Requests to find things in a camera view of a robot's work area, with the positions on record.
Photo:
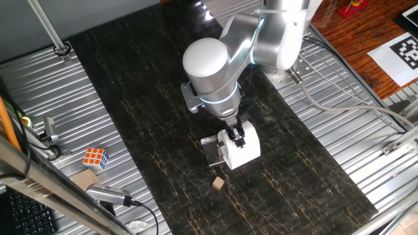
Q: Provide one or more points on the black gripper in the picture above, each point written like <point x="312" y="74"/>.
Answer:
<point x="234" y="129"/>

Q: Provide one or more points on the white toilet paper roll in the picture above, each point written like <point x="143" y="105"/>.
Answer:
<point x="249" y="150"/>

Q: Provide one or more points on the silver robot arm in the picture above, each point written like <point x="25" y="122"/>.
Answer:
<point x="212" y="72"/>

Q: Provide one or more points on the clear acrylic shelf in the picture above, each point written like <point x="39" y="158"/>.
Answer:
<point x="210" y="150"/>

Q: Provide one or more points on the white crumpled paper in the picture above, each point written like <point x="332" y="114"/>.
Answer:
<point x="137" y="226"/>

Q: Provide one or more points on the small wooden cube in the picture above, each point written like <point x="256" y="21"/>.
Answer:
<point x="218" y="183"/>

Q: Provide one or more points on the black marble pattern mat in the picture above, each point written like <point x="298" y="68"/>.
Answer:
<point x="130" y="114"/>

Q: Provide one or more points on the orange white Rubik's cube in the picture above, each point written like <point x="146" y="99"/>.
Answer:
<point x="95" y="158"/>

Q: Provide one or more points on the brown wooden desk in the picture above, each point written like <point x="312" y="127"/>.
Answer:
<point x="352" y="42"/>

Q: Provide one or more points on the printed marker paper sheet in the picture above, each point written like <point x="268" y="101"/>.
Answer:
<point x="392" y="62"/>

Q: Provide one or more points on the yellow green round object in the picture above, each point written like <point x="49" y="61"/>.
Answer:
<point x="26" y="121"/>

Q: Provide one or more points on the white tablet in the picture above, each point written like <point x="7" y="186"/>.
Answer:
<point x="411" y="14"/>

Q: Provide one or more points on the black keyboard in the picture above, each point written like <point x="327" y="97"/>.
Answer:
<point x="26" y="213"/>

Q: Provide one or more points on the orange pole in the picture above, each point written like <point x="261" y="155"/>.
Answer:
<point x="8" y="127"/>

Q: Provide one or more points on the wrist camera with grey bracket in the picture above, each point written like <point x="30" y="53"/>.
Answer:
<point x="191" y="98"/>

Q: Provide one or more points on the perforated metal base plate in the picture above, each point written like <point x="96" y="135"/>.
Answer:
<point x="303" y="70"/>

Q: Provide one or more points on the ribbed silver camera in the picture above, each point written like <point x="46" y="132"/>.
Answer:
<point x="107" y="194"/>

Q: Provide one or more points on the black camera stand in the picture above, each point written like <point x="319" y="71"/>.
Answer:
<point x="107" y="209"/>

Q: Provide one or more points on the aluminium profile with bracket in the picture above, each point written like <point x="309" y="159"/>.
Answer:
<point x="401" y="140"/>

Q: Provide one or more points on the aluminium table edge rail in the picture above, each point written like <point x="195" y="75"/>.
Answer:
<point x="385" y="215"/>

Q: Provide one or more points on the small grey camera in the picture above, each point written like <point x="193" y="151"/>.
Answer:
<point x="49" y="127"/>

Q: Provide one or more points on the aluminium frame beam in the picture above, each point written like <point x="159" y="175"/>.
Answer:
<point x="49" y="192"/>

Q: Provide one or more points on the tall aluminium post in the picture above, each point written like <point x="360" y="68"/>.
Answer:
<point x="49" y="29"/>

